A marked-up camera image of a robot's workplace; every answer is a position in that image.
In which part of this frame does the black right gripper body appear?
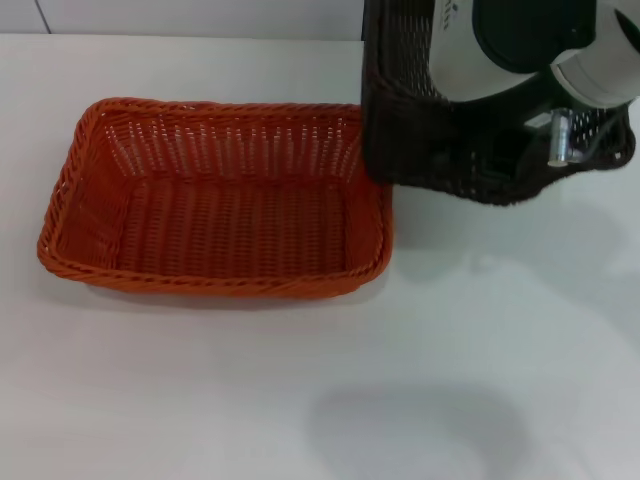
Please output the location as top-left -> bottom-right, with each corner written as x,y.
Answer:
478,74 -> 559,187

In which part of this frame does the dark brown woven plastic basket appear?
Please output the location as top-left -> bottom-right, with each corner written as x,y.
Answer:
360,0 -> 632,207

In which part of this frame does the orange woven plastic basket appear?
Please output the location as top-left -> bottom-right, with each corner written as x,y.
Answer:
36,97 -> 395,300

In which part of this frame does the silver metal cylinder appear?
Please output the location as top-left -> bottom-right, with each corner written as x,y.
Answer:
546,109 -> 572,166

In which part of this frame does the grey wrist camera housing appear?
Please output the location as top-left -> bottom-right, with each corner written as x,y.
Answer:
432,0 -> 621,104

